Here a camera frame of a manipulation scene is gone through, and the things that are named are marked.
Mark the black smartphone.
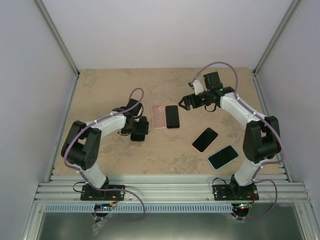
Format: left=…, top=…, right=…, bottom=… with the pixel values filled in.
left=165, top=105, right=180, bottom=129

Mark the phone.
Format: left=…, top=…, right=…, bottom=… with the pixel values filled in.
left=191, top=127, right=219, bottom=153
left=208, top=145, right=239, bottom=170
left=130, top=133, right=146, bottom=142

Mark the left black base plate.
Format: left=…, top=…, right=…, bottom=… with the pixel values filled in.
left=80, top=184, right=125, bottom=202

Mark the left small circuit board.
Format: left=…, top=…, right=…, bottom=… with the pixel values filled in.
left=93, top=202, right=117, bottom=212

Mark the small circuit board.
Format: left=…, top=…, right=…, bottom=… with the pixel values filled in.
left=235, top=202, right=253, bottom=210
left=93, top=202, right=117, bottom=212

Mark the light pink phone case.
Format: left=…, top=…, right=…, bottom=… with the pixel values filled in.
left=151, top=104, right=167, bottom=129

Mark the phone in blue case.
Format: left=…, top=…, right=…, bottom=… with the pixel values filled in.
left=208, top=145, right=239, bottom=170

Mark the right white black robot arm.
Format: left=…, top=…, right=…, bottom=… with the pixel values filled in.
left=178, top=72, right=282, bottom=200

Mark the left aluminium corner post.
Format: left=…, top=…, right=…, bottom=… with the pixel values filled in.
left=34, top=0, right=80, bottom=78

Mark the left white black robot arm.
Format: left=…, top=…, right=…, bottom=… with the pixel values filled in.
left=61, top=98, right=149, bottom=200

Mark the phone in pink case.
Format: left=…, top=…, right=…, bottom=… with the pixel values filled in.
left=191, top=127, right=219, bottom=153

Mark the clear plastic bag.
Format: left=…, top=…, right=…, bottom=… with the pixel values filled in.
left=92, top=217, right=108, bottom=236

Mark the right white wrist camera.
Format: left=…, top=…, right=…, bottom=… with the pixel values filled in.
left=188, top=79, right=204, bottom=96

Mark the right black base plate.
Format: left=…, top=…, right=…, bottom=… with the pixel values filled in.
left=212, top=184, right=260, bottom=201

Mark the right aluminium corner post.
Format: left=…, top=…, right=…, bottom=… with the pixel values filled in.
left=252, top=0, right=302, bottom=77

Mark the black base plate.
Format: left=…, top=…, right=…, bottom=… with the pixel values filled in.
left=80, top=184, right=125, bottom=202
left=212, top=184, right=260, bottom=201

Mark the aluminium corner post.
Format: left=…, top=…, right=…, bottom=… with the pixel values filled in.
left=252, top=0, right=302, bottom=77
left=34, top=0, right=80, bottom=78

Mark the right small circuit board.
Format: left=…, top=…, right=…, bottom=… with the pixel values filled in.
left=235, top=202, right=253, bottom=210

